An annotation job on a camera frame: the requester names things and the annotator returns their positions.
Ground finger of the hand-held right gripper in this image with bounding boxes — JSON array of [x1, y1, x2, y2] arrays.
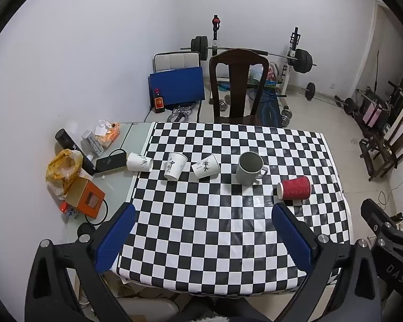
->
[[361, 198, 399, 243]]

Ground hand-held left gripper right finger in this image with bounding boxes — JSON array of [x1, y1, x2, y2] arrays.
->
[[272, 203, 382, 322]]

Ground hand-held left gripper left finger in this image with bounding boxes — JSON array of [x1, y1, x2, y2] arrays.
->
[[25, 203, 136, 322]]

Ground red ribbed paper cup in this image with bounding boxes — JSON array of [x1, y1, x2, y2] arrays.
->
[[277, 176, 312, 201]]

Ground white paper cup bamboo print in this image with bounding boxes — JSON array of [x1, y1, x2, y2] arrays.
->
[[191, 153, 220, 179], [126, 152, 154, 173]]

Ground white paper cup black calligraphy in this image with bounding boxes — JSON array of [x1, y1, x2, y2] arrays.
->
[[163, 152, 188, 181]]

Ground orange cardboard box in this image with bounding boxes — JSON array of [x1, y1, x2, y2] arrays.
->
[[64, 177, 107, 219]]

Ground black power bank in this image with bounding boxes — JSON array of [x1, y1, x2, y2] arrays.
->
[[95, 151, 128, 174]]

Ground grey ceramic mug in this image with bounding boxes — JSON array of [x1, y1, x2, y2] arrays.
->
[[235, 151, 269, 186]]

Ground yellow plastic bag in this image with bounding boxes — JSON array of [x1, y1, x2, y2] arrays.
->
[[46, 149, 85, 200]]

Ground black white checkered tablecloth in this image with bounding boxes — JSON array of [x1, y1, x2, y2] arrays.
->
[[116, 121, 353, 298]]

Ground silver metal box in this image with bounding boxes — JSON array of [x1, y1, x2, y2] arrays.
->
[[81, 129, 103, 157]]

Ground pink black exercise machine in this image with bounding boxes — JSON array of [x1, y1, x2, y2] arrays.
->
[[355, 80, 403, 132]]

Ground orange tissue pack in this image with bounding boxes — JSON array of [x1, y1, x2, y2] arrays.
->
[[94, 119, 121, 150]]

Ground black cylinder bottle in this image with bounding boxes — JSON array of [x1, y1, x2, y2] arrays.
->
[[55, 128, 96, 176]]

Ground dark bottle red label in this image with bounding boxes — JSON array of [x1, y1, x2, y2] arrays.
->
[[153, 88, 165, 114]]

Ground short barbell black plates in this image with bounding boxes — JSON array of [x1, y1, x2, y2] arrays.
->
[[300, 82, 361, 115]]

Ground blue folder board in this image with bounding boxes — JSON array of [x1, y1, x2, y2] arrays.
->
[[148, 66, 206, 111]]

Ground dark wooden dining chair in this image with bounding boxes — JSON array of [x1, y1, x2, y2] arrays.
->
[[209, 49, 270, 128]]

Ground plastic bags pile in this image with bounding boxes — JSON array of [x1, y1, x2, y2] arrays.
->
[[248, 62, 280, 90]]

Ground white padded chair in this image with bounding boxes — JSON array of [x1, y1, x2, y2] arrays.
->
[[153, 51, 201, 74]]

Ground white barbell rack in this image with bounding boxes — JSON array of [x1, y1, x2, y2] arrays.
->
[[210, 15, 303, 96]]

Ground long barbell black plates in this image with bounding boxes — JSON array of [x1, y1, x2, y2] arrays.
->
[[181, 36, 317, 75]]

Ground black cable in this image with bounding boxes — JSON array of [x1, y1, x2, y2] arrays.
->
[[84, 199, 110, 226]]

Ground thin floor cable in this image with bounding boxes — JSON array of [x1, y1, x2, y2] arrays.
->
[[377, 164, 403, 206]]

